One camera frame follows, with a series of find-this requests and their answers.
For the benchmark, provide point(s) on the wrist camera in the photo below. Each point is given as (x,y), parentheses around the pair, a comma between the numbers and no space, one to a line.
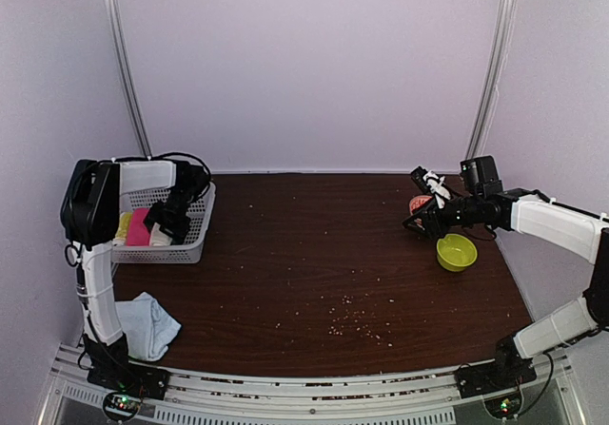
(480,176)
(192,180)

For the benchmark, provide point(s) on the aluminium frame post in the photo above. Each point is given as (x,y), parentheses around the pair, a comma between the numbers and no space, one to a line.
(490,88)
(125,76)

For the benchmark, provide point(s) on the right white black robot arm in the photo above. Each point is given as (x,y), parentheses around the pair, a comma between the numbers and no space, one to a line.
(557,252)

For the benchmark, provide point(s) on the yellow white cup in basket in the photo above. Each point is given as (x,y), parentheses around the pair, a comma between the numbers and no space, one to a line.
(121,234)

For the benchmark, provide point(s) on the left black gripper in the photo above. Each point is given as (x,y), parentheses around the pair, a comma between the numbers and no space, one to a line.
(178,233)

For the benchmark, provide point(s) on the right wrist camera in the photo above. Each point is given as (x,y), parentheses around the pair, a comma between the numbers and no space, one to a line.
(480,176)

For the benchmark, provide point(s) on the lime green plastic bowl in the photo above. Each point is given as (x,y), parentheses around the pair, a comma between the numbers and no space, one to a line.
(455,253)

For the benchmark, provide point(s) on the light blue towel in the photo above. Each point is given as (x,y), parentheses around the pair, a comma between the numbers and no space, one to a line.
(149,327)

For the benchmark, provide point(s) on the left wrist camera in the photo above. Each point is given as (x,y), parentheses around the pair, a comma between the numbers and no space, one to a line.
(192,180)

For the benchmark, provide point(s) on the right round circuit board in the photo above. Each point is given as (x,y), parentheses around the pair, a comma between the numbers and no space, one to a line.
(504,406)

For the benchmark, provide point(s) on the left aluminium frame post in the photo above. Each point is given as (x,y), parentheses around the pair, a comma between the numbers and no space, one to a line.
(125,76)

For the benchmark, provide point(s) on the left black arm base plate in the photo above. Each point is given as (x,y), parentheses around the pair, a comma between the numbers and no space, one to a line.
(128,378)

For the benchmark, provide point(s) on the red white patterned ceramic bowl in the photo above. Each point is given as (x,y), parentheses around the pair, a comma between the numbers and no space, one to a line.
(420,203)

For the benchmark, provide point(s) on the left round circuit board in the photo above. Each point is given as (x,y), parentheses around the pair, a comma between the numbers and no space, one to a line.
(120,407)

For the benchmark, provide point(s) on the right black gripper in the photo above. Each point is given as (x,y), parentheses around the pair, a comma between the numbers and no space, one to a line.
(430,215)

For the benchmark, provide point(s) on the white perforated plastic basket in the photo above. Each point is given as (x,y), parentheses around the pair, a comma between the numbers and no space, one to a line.
(189,252)

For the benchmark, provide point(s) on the round circuit board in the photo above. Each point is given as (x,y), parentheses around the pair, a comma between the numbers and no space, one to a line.
(504,406)
(120,407)

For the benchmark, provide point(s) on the white terry towel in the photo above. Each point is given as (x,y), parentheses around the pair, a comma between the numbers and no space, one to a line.
(158,238)

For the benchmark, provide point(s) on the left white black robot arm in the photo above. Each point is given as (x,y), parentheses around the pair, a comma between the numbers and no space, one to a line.
(90,215)

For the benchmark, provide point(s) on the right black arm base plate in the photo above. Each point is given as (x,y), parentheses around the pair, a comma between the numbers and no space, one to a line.
(494,376)

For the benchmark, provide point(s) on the right aluminium frame post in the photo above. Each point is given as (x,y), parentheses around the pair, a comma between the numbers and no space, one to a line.
(490,88)

